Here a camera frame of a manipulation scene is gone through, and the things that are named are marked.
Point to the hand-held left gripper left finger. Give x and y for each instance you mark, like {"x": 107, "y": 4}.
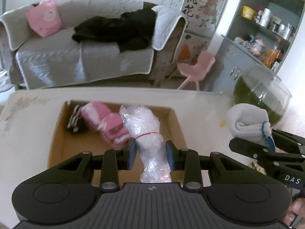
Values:
{"x": 131, "y": 155}

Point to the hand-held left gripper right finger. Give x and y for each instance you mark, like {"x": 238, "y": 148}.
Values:
{"x": 170, "y": 155}

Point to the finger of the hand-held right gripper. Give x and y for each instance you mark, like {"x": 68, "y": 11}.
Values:
{"x": 289, "y": 140}
{"x": 243, "y": 146}

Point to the white sock roll blue band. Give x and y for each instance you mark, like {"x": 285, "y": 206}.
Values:
{"x": 247, "y": 119}

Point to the clear bubble wrap bag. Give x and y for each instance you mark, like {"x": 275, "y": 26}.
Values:
{"x": 140, "y": 121}

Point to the cardboard box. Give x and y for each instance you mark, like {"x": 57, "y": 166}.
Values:
{"x": 71, "y": 143}

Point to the white desktop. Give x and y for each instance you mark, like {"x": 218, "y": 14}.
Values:
{"x": 202, "y": 114}

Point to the person's right hand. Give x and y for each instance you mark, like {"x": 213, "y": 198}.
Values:
{"x": 297, "y": 208}

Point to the pink white striped sock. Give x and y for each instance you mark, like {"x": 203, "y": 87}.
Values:
{"x": 113, "y": 130}
{"x": 95, "y": 114}

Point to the glass fish bowl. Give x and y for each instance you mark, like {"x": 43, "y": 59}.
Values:
{"x": 262, "y": 93}

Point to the black white striped sock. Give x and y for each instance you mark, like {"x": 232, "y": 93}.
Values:
{"x": 75, "y": 121}

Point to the orange bottle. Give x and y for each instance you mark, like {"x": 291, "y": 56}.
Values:
{"x": 271, "y": 57}

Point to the grey sofa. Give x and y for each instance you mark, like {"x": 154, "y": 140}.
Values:
{"x": 164, "y": 69}

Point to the grey shelf cabinet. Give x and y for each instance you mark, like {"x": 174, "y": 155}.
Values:
{"x": 228, "y": 59}

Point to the pink plastic chair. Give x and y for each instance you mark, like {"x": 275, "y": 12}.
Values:
{"x": 197, "y": 69}

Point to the steel cups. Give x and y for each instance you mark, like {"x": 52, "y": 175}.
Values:
{"x": 287, "y": 32}

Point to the grey quilted sofa cover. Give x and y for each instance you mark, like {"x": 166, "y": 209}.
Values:
{"x": 59, "y": 57}

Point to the silver canister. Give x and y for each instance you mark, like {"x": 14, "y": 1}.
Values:
{"x": 265, "y": 18}

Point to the black clothing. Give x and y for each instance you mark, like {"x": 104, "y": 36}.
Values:
{"x": 114, "y": 31}

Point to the white quilted armrest cover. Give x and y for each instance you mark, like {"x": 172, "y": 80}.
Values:
{"x": 164, "y": 26}

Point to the fridge with floral stickers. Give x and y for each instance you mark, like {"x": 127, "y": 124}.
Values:
{"x": 202, "y": 9}

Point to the patterned floor mat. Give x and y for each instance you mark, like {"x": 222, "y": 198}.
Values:
{"x": 6, "y": 81}

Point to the pink cushion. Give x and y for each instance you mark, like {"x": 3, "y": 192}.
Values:
{"x": 44, "y": 19}

